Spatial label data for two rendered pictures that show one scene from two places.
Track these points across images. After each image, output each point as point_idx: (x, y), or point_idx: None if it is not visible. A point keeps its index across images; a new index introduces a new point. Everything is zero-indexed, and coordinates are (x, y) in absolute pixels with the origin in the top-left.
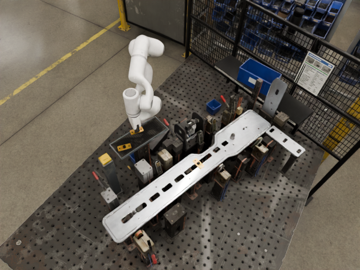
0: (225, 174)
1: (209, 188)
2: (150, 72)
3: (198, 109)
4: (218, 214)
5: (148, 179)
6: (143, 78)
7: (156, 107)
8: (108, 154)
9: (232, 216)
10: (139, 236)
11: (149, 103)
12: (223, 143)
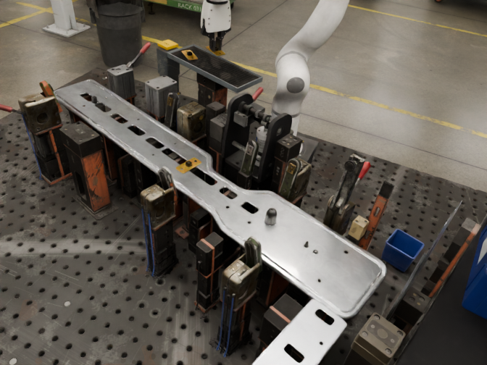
0: (153, 192)
1: (179, 252)
2: (324, 12)
3: (387, 232)
4: (117, 267)
5: (151, 108)
6: None
7: (282, 76)
8: None
9: (110, 293)
10: (46, 95)
11: None
12: None
